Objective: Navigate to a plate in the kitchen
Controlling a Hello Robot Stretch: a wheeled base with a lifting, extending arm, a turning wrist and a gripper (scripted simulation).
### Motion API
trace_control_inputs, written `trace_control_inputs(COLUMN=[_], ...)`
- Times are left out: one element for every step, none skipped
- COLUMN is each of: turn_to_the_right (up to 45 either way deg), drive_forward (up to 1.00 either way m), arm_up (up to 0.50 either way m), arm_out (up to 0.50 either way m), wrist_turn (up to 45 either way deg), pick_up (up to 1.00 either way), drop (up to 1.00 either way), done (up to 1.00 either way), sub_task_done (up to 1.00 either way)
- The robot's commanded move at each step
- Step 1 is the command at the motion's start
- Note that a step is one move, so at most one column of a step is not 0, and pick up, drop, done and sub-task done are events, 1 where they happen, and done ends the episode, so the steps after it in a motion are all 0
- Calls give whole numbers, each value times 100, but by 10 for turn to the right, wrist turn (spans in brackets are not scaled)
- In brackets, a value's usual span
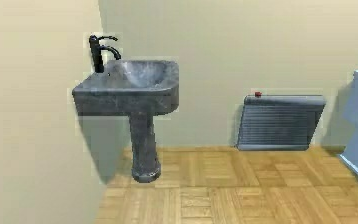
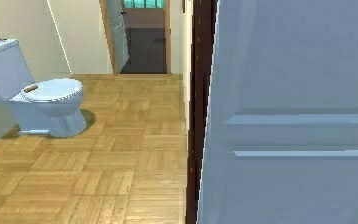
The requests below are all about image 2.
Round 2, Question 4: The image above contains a large grey-blue room door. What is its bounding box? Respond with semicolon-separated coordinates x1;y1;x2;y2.
196;0;358;224

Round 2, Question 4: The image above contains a white toilet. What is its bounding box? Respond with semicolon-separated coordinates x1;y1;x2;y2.
0;38;88;139

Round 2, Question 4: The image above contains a window with teal panes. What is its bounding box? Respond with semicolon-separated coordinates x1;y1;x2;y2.
122;0;166;10

